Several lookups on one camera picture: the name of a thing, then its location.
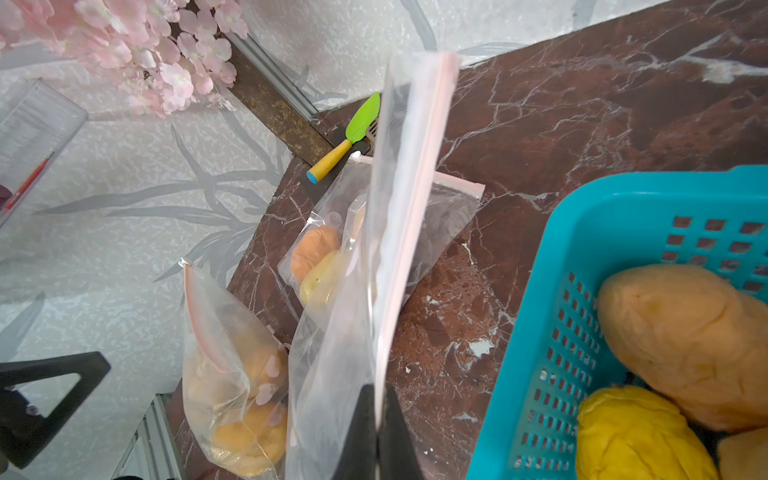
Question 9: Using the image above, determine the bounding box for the clear acrylic wall shelf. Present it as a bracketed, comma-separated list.
[1, 79, 88, 223]

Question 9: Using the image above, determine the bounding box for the clear dotted zipper bag back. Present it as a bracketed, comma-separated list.
[285, 51, 461, 479]

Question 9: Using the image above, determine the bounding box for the green toy shovel yellow handle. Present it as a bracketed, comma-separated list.
[307, 93, 381, 184]

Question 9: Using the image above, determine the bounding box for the teal plastic basket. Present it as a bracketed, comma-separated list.
[468, 165, 767, 479]

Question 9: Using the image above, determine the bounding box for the artificial pink blossom tree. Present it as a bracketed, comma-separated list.
[0, 0, 334, 166]

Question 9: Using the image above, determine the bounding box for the beige slotted spatula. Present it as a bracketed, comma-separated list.
[365, 119, 378, 146]

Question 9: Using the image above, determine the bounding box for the green potato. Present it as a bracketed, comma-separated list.
[299, 251, 340, 307]

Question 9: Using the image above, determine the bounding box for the clear dotted zipper bag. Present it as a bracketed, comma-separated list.
[179, 260, 288, 479]
[277, 152, 486, 313]
[285, 51, 461, 479]

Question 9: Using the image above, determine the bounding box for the yellow orange potato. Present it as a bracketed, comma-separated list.
[290, 226, 341, 283]

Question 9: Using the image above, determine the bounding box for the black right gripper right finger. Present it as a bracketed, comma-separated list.
[378, 384, 424, 480]

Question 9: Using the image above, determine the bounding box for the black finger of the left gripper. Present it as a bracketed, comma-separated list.
[1, 351, 111, 470]

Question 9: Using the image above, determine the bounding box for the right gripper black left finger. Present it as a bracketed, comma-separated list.
[332, 384, 377, 480]

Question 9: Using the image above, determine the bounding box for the clear dotted zipper bag front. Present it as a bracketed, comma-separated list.
[179, 260, 288, 479]

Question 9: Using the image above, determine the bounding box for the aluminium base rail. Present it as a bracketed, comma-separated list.
[112, 394, 186, 480]

